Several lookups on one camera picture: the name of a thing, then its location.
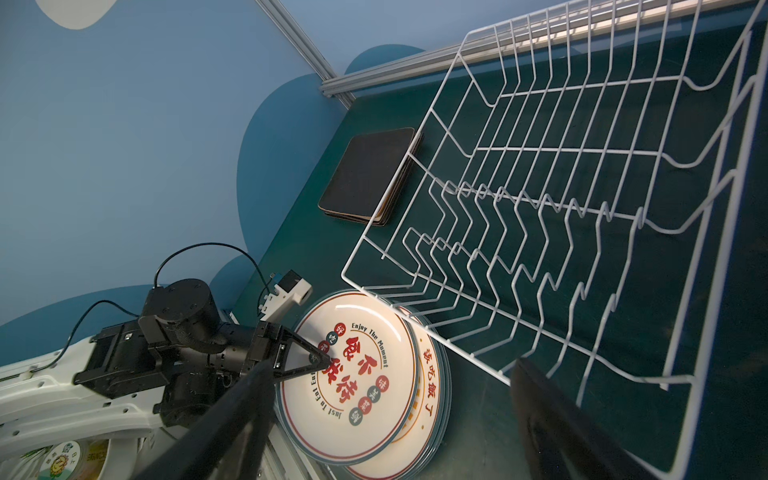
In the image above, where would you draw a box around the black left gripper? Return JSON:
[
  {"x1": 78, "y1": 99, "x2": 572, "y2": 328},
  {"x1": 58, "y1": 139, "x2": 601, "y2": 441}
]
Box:
[{"x1": 242, "y1": 322, "x2": 331, "y2": 381}]

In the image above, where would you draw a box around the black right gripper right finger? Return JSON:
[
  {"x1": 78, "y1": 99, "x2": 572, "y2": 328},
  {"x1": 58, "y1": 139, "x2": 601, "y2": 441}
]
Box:
[{"x1": 510, "y1": 358, "x2": 654, "y2": 479}]

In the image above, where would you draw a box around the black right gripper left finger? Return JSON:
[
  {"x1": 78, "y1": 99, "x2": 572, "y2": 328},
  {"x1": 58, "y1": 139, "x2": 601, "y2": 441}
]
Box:
[{"x1": 134, "y1": 362, "x2": 275, "y2": 479}]

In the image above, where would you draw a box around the white round plate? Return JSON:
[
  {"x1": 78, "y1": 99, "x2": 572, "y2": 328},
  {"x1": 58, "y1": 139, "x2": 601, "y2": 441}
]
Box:
[
  {"x1": 359, "y1": 341, "x2": 452, "y2": 480},
  {"x1": 276, "y1": 290, "x2": 419, "y2": 466},
  {"x1": 344, "y1": 305, "x2": 448, "y2": 480}
]

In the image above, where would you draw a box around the white wire dish rack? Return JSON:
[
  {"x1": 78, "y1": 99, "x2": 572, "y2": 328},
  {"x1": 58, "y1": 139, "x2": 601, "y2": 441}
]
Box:
[{"x1": 341, "y1": 1, "x2": 767, "y2": 479}]

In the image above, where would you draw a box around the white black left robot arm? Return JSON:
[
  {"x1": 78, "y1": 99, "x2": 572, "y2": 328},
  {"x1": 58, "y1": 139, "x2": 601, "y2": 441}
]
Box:
[{"x1": 1, "y1": 279, "x2": 331, "y2": 459}]

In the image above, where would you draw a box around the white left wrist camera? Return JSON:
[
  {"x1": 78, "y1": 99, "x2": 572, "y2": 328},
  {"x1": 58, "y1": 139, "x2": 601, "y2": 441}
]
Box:
[{"x1": 259, "y1": 270, "x2": 313, "y2": 322}]

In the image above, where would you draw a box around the aluminium frame left post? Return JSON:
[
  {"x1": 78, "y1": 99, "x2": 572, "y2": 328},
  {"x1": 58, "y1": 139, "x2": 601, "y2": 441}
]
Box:
[{"x1": 256, "y1": 0, "x2": 338, "y2": 81}]

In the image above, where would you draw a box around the aluminium frame back bar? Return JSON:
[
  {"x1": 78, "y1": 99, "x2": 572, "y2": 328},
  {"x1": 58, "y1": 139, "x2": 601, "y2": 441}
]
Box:
[{"x1": 320, "y1": 1, "x2": 757, "y2": 97}]

